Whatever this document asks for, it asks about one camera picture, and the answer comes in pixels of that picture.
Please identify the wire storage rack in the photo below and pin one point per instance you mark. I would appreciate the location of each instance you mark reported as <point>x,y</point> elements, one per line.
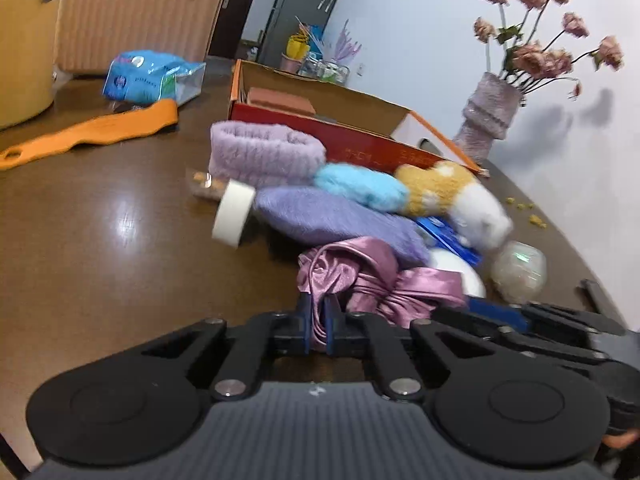
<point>327,71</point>

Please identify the pink ceramic vase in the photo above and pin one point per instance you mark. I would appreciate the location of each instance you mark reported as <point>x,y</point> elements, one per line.
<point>487,116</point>

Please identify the white tape roll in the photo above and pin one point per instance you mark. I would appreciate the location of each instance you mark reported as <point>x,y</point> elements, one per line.
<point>234,208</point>

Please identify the white soft ball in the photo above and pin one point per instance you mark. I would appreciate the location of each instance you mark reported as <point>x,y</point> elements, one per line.
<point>519,272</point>

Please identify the peach ribbed suitcase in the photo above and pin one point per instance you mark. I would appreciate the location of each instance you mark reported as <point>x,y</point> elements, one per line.
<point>91,33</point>

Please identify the dark entrance door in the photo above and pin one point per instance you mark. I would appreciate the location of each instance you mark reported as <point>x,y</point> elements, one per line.
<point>228,31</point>

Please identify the blue tissue pack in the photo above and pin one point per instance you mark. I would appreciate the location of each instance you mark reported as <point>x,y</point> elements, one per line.
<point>144,77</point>

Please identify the white foam ball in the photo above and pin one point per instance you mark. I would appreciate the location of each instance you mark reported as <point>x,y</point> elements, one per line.
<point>472,284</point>

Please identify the yellow bucket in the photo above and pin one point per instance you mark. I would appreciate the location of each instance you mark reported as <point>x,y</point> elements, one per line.
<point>297,47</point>

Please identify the person right hand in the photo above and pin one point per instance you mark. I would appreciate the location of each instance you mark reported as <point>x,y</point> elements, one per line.
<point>621,441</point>

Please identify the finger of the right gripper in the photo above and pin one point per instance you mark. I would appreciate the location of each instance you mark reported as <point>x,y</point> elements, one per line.
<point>504,315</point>

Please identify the yellow white plush dog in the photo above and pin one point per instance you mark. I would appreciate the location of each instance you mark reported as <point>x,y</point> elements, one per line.
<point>450,190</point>

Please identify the red cardboard box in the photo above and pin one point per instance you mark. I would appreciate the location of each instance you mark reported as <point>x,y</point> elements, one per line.
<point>353,126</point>

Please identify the yellow thermos jug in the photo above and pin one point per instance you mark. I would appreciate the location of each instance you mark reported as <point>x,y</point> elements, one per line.
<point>27,58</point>

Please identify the grey refrigerator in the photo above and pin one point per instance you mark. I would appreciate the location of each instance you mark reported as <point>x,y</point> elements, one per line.
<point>284,20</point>

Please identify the light blue plush toy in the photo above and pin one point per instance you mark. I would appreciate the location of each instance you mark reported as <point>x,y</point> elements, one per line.
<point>373,189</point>

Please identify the purple fabric pouch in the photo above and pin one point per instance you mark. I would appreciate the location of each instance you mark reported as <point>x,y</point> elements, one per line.
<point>315,217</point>

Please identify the pink satin bow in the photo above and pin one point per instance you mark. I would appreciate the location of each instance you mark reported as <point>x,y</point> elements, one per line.
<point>367,271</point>

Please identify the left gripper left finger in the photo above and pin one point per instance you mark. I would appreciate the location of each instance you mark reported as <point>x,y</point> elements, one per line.
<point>254,346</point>

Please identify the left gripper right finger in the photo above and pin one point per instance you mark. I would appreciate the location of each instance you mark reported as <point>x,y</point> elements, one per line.
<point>371,339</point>

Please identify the blue small carton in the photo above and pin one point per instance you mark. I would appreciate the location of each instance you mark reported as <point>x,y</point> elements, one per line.
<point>442,235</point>

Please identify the dried pink roses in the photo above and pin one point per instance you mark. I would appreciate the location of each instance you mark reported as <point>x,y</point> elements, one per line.
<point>517,57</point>

